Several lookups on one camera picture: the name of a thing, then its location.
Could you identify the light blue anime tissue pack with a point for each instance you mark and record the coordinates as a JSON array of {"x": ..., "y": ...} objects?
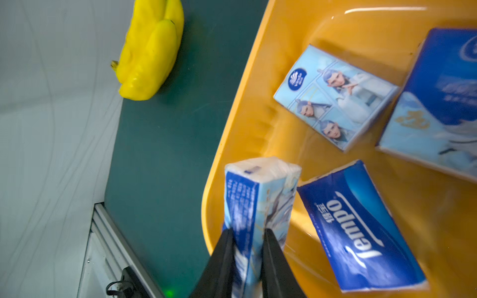
[{"x": 333, "y": 97}]

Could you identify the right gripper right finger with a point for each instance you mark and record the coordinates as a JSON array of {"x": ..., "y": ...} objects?
[{"x": 278, "y": 280}]

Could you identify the yellow banana bunch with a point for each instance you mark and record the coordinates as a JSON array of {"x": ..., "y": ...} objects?
[{"x": 150, "y": 49}]

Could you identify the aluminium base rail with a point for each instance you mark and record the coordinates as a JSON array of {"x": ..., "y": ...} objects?
[{"x": 110, "y": 268}]

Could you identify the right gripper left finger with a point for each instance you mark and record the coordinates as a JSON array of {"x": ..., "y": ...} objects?
[{"x": 217, "y": 279}]

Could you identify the small blue tissue pack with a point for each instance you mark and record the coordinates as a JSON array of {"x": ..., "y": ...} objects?
[{"x": 259, "y": 194}]

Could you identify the blue white tissue pack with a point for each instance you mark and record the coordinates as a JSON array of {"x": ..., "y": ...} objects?
[{"x": 434, "y": 121}]

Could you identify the yellow plastic storage box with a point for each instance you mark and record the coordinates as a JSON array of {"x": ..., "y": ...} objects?
[{"x": 436, "y": 213}]

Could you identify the green table mat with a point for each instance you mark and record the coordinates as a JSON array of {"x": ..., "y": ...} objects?
[{"x": 165, "y": 146}]

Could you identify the blue Tempo tissue pack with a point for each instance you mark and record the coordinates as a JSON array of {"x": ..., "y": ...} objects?
[{"x": 364, "y": 246}]

